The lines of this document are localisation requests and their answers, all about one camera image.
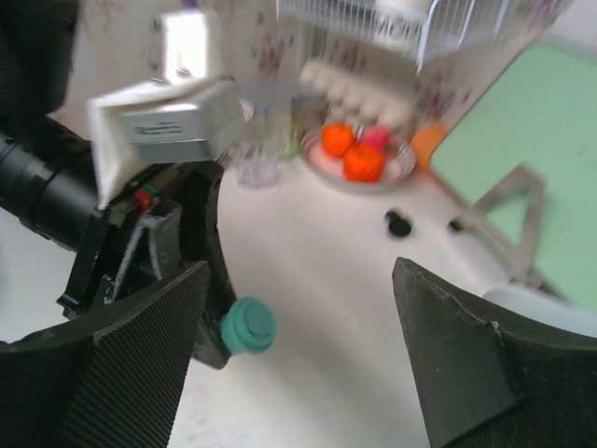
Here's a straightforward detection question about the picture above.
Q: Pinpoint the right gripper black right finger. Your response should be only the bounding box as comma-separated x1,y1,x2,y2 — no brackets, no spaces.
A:
393,258,596,447

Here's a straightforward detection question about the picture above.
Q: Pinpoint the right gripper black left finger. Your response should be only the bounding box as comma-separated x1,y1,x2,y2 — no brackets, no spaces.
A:
1,261,210,447

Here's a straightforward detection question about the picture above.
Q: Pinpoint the teal capsule top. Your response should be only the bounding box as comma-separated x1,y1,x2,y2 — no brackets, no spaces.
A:
220,297,277,356

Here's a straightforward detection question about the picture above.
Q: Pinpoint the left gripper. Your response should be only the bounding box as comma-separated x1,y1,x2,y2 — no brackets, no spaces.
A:
58,161,233,369

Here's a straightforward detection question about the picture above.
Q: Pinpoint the black capsule top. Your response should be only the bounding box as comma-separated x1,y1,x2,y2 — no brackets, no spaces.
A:
384,209,413,239

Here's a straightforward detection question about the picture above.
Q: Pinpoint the fruit plate with oranges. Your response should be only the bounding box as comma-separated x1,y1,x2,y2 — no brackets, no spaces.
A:
299,121,416,193

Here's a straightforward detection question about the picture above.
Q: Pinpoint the green cutting board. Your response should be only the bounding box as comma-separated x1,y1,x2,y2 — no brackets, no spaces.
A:
430,42,596,311

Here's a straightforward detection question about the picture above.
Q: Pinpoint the white wire rack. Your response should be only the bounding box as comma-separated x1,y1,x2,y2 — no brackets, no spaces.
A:
276,0,510,69

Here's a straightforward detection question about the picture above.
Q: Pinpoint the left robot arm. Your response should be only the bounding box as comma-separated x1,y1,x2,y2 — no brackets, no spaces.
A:
1,1,235,369

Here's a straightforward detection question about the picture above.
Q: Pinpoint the white plastic storage basket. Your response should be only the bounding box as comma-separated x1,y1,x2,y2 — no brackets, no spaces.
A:
483,285,597,338

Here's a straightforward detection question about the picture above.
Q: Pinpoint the egg tray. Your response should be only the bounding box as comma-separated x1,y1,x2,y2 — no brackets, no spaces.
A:
299,59,418,135

